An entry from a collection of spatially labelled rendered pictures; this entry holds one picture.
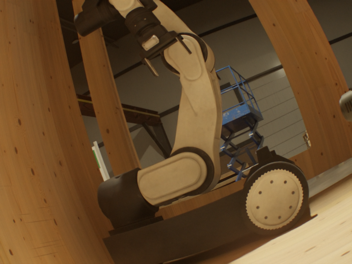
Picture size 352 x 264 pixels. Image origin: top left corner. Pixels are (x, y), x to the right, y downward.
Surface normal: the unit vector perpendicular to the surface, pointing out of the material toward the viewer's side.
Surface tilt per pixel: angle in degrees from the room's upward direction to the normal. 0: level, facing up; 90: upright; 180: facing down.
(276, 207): 90
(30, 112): 90
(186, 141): 90
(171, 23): 90
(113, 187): 57
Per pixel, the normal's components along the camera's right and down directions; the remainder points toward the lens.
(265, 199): -0.25, -0.07
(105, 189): -0.50, -0.50
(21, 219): 0.88, -0.40
